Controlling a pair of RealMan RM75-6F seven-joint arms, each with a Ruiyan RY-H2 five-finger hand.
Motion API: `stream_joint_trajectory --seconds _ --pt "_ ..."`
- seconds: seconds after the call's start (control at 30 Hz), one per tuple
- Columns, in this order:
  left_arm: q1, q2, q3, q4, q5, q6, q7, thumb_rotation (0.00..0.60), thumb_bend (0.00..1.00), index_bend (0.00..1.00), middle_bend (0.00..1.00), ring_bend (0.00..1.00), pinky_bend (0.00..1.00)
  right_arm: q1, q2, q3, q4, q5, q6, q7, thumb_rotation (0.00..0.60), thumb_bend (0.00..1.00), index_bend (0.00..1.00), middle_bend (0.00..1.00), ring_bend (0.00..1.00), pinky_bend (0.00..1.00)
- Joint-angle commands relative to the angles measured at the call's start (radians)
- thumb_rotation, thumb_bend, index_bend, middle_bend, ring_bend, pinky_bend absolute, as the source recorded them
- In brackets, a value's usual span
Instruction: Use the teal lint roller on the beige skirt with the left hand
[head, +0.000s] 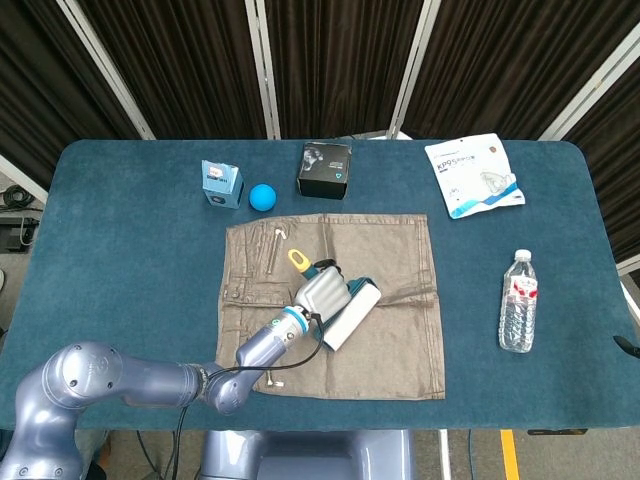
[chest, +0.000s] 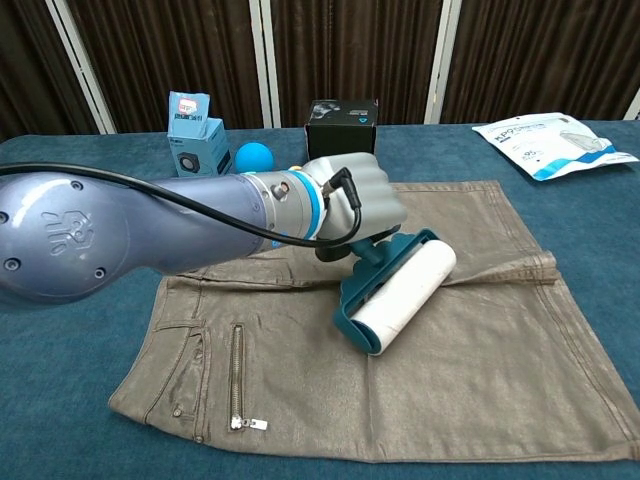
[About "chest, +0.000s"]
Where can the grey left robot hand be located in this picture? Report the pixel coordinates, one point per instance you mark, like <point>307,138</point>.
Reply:
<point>375,200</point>

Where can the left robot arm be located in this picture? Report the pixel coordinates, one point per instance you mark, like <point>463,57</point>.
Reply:
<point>150,230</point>

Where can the black cardboard box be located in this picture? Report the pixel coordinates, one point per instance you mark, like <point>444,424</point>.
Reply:
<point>340,135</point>

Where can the blue ball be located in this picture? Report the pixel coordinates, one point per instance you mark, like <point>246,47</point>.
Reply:
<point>255,157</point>

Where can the dark curtain screen panel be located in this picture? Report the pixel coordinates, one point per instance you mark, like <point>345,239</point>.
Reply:
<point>165,50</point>
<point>540,55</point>
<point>30,60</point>
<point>350,50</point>

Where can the white KP95 mask bag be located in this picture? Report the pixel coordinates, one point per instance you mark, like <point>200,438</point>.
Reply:
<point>540,145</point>

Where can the light blue speaker box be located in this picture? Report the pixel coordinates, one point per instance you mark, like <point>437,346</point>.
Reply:
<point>200,145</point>

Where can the bronze shiny zip skirt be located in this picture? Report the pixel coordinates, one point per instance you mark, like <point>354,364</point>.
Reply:
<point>450,375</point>

